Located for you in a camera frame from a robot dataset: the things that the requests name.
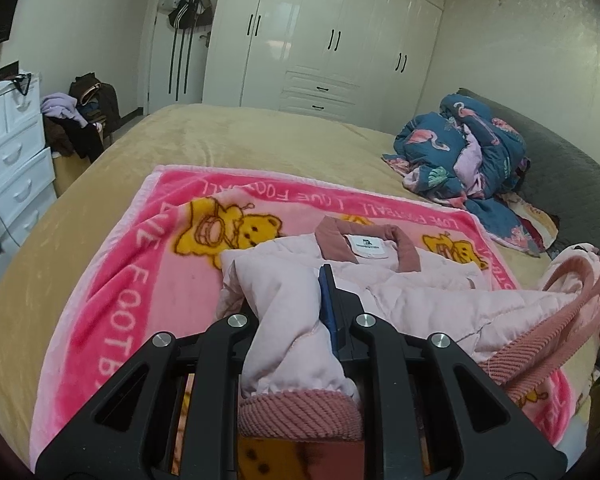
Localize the pink quilted jacket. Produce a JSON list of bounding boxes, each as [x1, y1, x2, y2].
[[218, 217, 600, 442]]

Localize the lilac clothes pile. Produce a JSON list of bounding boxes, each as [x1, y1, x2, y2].
[[41, 92, 88, 128]]

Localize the pink cartoon bear blanket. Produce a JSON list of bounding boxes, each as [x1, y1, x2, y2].
[[28, 164, 577, 480]]

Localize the red yellow striped blanket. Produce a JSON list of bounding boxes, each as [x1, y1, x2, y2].
[[498, 192, 559, 252]]

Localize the blue flamingo print quilt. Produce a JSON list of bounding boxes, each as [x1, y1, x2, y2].
[[382, 93, 543, 257]]

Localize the grey padded headboard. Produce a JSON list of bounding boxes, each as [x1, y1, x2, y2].
[[458, 88, 600, 250]]

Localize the white drawer chest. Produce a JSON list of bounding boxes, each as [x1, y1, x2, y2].
[[0, 73, 56, 263]]

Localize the black bag on floor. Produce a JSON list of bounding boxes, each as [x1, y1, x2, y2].
[[69, 73, 121, 139]]

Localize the white glossy wardrobe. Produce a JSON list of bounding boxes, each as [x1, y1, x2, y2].
[[202, 0, 444, 134]]

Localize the white door with hanging bags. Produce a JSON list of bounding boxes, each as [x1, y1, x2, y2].
[[145, 0, 218, 114]]

